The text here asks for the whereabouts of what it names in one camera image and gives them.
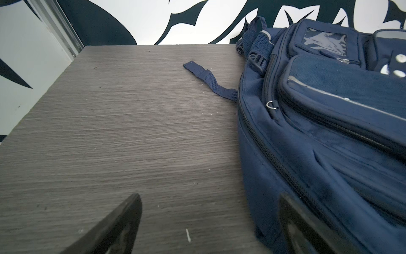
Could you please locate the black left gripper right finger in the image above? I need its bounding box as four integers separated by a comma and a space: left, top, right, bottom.
279, 194, 358, 254

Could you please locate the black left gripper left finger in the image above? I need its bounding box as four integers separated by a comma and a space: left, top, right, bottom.
62, 193, 143, 254

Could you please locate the navy blue school backpack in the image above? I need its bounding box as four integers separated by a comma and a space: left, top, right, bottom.
184, 17, 406, 254

